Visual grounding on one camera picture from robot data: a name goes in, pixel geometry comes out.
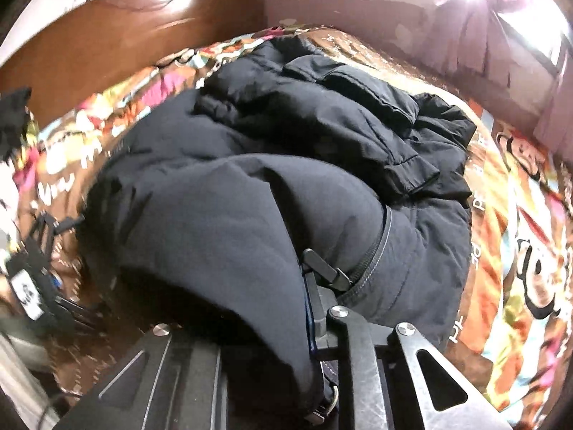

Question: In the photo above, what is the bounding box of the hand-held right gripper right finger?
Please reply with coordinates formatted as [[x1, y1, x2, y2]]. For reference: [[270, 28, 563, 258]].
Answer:
[[300, 247, 513, 430]]

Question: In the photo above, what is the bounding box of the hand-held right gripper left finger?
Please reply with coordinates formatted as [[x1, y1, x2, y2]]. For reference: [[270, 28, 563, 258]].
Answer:
[[58, 321, 233, 430]]

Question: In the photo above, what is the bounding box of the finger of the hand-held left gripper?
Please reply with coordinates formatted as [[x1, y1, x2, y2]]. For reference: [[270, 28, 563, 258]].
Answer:
[[31, 212, 87, 254], [51, 295, 107, 336]]

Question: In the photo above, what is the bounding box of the dark navy padded jacket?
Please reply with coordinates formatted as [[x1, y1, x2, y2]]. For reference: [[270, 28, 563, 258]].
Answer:
[[78, 36, 478, 424]]

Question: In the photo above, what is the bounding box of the dark cloth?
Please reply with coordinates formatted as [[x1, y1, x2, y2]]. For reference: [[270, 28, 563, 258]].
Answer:
[[0, 88, 33, 162]]

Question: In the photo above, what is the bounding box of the brown printed bed cover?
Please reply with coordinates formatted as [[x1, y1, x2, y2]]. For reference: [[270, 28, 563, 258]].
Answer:
[[0, 24, 573, 413]]

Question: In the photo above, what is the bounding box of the wooden headboard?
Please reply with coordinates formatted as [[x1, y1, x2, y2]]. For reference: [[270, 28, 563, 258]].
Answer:
[[0, 0, 268, 120]]

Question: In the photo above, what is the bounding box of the pink curtain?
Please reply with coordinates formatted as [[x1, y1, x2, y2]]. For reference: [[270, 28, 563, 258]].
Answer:
[[430, 0, 565, 96]]

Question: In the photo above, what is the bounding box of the white bed frame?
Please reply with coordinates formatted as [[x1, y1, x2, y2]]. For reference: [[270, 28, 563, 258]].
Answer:
[[0, 334, 61, 430]]

